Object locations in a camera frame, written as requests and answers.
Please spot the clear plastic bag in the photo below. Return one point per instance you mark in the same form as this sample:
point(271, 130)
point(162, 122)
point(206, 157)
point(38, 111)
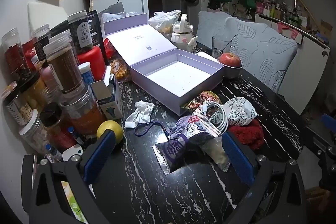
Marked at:
point(162, 20)

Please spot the red canister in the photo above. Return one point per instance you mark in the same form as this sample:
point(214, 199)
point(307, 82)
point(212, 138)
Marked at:
point(92, 64)

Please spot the brown stirring stick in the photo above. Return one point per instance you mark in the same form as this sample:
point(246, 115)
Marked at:
point(231, 42)

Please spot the row of bottles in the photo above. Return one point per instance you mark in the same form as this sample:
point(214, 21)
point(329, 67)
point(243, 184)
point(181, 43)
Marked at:
point(278, 10)

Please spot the clear jar with dark label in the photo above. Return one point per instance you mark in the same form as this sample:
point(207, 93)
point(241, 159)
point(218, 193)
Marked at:
point(81, 32)

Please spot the green brown snack packet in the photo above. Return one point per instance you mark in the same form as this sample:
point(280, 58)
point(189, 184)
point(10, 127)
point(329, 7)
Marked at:
point(199, 102)

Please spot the red snack packet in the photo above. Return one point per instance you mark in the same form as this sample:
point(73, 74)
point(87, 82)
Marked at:
point(30, 52)

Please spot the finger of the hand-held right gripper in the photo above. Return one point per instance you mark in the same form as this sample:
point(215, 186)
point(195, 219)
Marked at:
point(321, 142)
point(330, 123)

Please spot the red printed packet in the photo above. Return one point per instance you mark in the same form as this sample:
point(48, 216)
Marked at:
point(109, 49)

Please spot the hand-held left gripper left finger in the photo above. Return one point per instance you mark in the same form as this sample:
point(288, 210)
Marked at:
point(101, 155)

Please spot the clear jar of brown powder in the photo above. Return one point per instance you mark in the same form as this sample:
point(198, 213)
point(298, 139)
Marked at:
point(65, 66)

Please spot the leaf pattern grey cushions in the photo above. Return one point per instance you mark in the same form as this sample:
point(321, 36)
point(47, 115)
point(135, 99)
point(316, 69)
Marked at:
point(265, 56)

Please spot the yellow lemon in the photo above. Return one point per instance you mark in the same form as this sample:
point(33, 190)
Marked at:
point(105, 125)

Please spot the lavender gift box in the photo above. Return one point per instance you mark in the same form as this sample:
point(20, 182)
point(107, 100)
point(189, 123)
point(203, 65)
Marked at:
point(170, 77)

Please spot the grey paper bag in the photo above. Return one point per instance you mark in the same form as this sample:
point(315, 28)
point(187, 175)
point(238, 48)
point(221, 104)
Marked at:
point(115, 10)

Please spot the clear jar of pale seeds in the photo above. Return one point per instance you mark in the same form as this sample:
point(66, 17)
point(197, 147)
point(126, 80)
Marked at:
point(18, 111)

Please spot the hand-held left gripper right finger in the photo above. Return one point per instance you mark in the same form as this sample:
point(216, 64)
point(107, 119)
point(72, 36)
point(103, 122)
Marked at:
point(237, 161)

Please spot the clear jar of orange contents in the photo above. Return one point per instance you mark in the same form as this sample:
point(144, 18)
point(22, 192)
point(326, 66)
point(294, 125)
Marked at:
point(84, 113)

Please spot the metal bowl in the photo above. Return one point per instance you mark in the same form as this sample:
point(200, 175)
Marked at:
point(231, 72)

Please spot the translucent food bag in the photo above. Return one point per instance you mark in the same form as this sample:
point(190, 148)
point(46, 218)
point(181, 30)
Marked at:
point(215, 150)

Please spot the small white device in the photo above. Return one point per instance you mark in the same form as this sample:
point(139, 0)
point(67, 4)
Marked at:
point(72, 153)

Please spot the blue white tablet tube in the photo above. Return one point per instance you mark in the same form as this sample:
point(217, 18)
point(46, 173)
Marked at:
point(86, 74)

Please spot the white fridge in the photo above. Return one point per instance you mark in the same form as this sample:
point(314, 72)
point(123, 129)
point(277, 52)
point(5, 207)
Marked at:
point(131, 1)

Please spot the cream water bottle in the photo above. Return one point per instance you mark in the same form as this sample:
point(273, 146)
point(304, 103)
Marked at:
point(181, 37)

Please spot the white line-print pouch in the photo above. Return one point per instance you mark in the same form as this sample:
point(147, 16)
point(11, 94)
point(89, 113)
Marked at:
point(241, 111)

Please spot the red fuzzy cloth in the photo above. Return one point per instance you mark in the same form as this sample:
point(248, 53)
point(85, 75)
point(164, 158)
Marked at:
point(249, 134)

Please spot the clear jar of yellow contents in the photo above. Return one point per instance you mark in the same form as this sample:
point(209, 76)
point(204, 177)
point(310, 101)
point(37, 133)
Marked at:
point(36, 90)

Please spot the clear jar of red berries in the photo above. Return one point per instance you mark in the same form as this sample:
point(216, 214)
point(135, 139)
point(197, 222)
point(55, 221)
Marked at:
point(14, 56)

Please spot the black printed pouch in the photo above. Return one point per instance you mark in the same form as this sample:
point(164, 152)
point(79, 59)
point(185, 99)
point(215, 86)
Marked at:
point(95, 27)

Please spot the clear jar of oats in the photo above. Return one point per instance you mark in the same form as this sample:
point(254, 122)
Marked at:
point(31, 134)

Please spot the black-lid spice bottle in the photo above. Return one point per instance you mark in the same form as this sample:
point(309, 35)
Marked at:
point(51, 115)

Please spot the clear glass mug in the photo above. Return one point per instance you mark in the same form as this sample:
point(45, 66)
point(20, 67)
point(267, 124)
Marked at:
point(220, 45)

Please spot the crumpled white tissue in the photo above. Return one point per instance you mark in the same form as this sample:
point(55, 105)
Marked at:
point(139, 113)

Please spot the yellow waffle snack packet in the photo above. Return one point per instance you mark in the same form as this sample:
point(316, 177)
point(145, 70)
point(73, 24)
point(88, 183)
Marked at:
point(119, 69)

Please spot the silver purple snack packet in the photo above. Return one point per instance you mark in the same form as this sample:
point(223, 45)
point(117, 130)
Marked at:
point(202, 127)

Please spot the clear jar with black label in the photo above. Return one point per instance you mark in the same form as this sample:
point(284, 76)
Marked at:
point(42, 40)

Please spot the white paper roll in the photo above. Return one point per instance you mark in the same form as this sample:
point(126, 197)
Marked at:
point(207, 56)

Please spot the small open carton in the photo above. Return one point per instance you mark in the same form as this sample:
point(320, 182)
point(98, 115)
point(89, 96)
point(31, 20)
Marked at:
point(110, 106)

